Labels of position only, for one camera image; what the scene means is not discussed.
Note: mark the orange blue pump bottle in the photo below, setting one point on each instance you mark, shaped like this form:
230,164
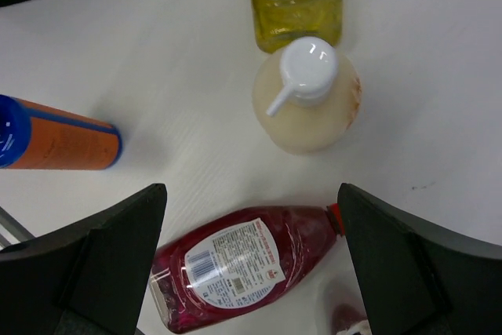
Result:
35,136

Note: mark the cream pump lotion bottle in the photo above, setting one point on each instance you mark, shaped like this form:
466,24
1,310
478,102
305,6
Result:
306,96

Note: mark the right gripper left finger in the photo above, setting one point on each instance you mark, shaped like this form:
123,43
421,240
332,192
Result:
89,277

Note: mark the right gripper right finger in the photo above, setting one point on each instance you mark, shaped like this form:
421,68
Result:
417,277

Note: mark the large red dish soap bottle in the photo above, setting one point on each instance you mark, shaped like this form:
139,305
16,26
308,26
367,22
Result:
239,263

